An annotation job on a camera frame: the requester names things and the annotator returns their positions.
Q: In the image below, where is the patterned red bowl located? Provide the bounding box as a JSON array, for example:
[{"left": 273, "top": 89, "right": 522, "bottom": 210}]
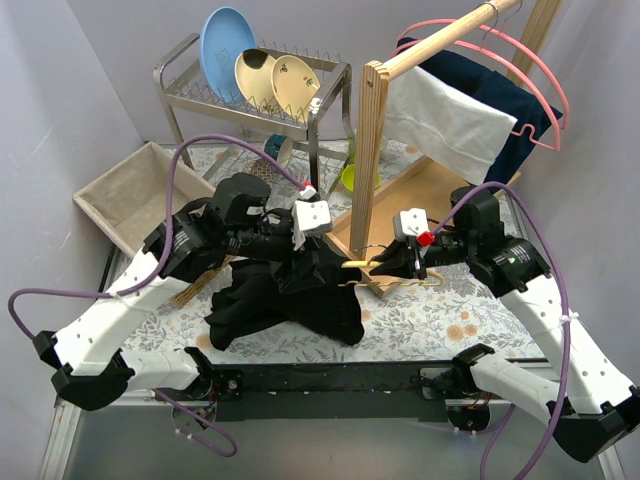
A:
[{"left": 246, "top": 159, "right": 274, "bottom": 185}]

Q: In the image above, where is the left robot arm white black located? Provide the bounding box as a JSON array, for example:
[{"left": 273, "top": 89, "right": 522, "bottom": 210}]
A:
[{"left": 33, "top": 173, "right": 332, "bottom": 411}]

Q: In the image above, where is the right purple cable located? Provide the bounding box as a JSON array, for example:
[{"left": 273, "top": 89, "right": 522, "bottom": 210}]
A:
[{"left": 429, "top": 180, "right": 574, "bottom": 480}]

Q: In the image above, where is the dark blue denim skirt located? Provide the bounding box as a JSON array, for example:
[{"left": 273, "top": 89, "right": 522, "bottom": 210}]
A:
[{"left": 384, "top": 50, "right": 552, "bottom": 185}]

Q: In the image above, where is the wicker laundry basket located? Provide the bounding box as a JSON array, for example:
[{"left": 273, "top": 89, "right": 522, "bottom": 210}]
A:
[{"left": 73, "top": 142, "right": 217, "bottom": 308}]

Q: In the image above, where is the steel dish rack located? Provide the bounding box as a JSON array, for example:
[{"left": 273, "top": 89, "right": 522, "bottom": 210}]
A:
[{"left": 153, "top": 33, "right": 355, "bottom": 187}]

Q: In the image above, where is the white cloth garment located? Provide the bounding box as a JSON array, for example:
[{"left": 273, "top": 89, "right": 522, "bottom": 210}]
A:
[{"left": 383, "top": 67, "right": 517, "bottom": 185}]

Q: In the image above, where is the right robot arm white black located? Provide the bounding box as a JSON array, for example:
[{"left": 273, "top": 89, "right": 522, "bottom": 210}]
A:
[{"left": 372, "top": 187, "right": 639, "bottom": 463}]

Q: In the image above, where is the yellow wavy hanger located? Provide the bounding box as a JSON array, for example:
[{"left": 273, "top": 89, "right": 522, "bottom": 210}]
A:
[{"left": 341, "top": 259, "right": 445, "bottom": 289}]

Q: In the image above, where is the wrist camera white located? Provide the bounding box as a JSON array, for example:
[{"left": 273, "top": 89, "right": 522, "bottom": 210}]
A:
[
  {"left": 291, "top": 182, "right": 333, "bottom": 251},
  {"left": 392, "top": 208, "right": 435, "bottom": 248}
]

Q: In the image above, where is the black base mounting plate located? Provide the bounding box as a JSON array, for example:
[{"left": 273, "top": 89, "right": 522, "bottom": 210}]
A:
[{"left": 154, "top": 359, "right": 514, "bottom": 424}]

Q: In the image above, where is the floral table mat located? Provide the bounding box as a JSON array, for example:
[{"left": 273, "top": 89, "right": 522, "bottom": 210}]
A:
[{"left": 123, "top": 139, "right": 543, "bottom": 364}]

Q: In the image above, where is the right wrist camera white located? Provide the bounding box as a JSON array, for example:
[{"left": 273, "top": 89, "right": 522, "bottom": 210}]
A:
[{"left": 392, "top": 208, "right": 435, "bottom": 248}]

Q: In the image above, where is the wooden clothes rack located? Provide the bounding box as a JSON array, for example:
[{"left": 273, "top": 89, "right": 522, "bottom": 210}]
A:
[{"left": 326, "top": 1, "right": 563, "bottom": 297}]

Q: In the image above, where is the cream plate dark spot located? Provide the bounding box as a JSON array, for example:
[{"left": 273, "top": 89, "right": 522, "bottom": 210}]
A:
[{"left": 234, "top": 48, "right": 280, "bottom": 114}]

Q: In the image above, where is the blue plate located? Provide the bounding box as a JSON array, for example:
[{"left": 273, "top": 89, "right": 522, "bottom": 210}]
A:
[{"left": 199, "top": 6, "right": 256, "bottom": 104}]

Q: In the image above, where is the teal cup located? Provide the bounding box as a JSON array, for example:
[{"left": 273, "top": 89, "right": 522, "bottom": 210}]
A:
[{"left": 263, "top": 134, "right": 293, "bottom": 167}]

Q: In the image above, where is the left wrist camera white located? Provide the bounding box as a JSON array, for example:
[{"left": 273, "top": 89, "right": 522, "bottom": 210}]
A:
[{"left": 291, "top": 182, "right": 333, "bottom": 251}]

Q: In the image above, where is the black cloth garment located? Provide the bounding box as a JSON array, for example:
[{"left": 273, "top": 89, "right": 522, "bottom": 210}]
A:
[{"left": 205, "top": 242, "right": 364, "bottom": 351}]

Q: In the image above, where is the pink wavy hanger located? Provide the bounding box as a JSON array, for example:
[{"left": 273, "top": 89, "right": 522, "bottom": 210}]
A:
[
  {"left": 419, "top": 40, "right": 563, "bottom": 157},
  {"left": 399, "top": 18, "right": 571, "bottom": 130}
]

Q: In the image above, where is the cream floral plate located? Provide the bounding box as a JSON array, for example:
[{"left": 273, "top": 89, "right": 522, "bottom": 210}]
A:
[{"left": 271, "top": 55, "right": 320, "bottom": 124}]

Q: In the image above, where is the lime green bowl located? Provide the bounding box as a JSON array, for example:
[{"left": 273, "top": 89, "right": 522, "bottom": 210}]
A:
[{"left": 340, "top": 164, "right": 356, "bottom": 193}]

